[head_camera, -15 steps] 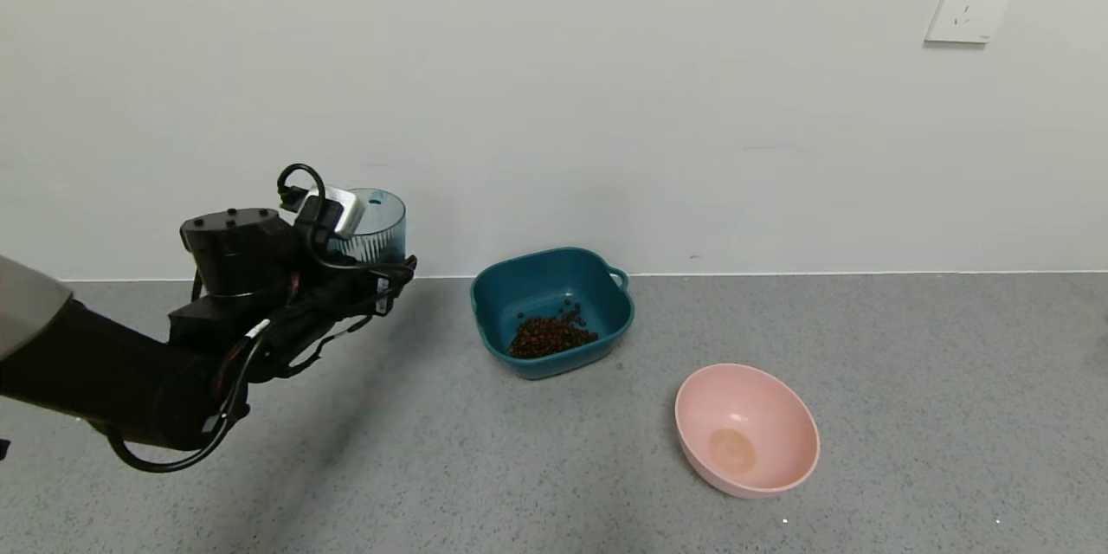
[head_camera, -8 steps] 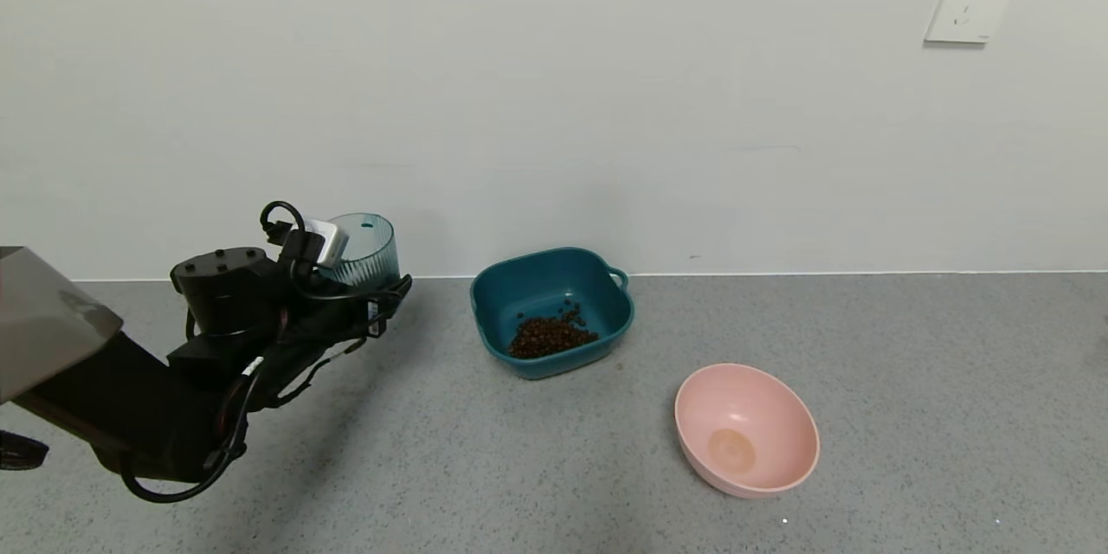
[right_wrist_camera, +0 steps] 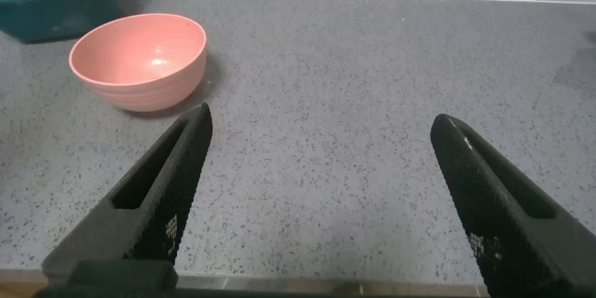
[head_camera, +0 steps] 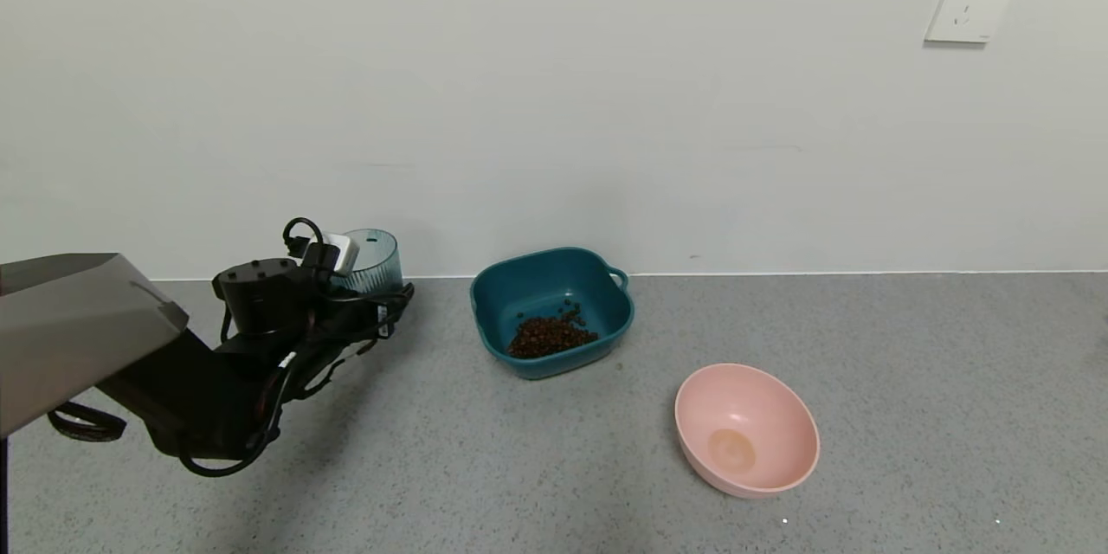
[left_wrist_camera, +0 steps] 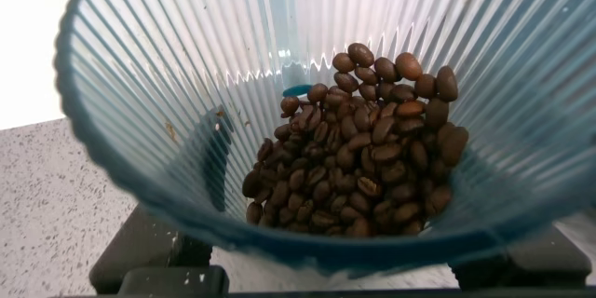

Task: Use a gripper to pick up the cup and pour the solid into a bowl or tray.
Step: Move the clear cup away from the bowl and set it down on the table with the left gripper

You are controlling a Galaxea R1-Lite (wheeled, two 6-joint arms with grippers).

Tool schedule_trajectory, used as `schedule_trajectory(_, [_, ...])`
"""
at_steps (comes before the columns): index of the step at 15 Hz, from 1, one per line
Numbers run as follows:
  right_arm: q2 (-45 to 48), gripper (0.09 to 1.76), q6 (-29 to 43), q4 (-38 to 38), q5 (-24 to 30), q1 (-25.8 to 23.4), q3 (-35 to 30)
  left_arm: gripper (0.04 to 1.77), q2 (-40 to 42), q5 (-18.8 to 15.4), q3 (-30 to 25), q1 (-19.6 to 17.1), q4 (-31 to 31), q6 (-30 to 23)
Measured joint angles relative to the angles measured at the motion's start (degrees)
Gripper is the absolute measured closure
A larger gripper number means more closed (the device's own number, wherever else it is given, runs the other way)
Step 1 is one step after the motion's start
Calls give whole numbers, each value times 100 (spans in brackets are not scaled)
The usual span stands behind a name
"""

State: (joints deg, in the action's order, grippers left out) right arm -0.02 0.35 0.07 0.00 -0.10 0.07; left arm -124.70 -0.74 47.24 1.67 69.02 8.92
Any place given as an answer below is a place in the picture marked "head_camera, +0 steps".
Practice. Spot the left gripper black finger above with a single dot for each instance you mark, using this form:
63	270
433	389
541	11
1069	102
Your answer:
400	298

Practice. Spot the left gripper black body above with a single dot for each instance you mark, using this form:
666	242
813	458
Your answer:
386	312

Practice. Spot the translucent grey-blue plastic cup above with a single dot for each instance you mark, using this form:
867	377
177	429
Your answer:
374	260

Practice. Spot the brown solid pellets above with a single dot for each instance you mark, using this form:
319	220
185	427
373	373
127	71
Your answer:
550	336

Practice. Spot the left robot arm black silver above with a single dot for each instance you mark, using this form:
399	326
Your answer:
78	320

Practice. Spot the teal square plastic bowl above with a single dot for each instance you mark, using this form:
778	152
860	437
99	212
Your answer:
597	299

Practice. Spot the pink round plastic bowl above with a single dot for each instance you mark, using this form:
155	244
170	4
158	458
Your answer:
753	424

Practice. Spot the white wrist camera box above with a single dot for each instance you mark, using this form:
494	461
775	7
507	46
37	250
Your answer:
342	251

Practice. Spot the white wall power socket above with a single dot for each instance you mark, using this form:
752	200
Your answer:
971	2

